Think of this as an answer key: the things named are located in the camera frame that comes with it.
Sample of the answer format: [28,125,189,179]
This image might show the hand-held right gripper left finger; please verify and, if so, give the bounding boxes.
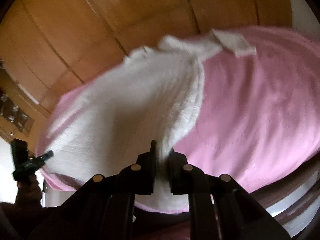
[32,140,157,240]

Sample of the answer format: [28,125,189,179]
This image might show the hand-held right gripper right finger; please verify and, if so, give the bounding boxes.
[167,148,291,240]

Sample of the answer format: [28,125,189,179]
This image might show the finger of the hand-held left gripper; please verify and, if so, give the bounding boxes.
[37,150,54,165]

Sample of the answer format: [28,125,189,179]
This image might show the white knitted sweater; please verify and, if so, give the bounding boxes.
[46,29,257,212]

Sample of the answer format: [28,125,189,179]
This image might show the person's left hand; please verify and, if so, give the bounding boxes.
[15,174,43,207]

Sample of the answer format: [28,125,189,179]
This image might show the pink bedsheet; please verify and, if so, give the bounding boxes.
[37,26,320,214]

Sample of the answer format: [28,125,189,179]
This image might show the white and brown bed base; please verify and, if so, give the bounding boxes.
[250,164,320,237]

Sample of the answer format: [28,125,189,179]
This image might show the wooden panelled headboard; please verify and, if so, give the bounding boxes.
[0,0,295,140]

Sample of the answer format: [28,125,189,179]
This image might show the shiny metal wall fitting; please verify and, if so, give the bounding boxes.
[0,90,34,133]

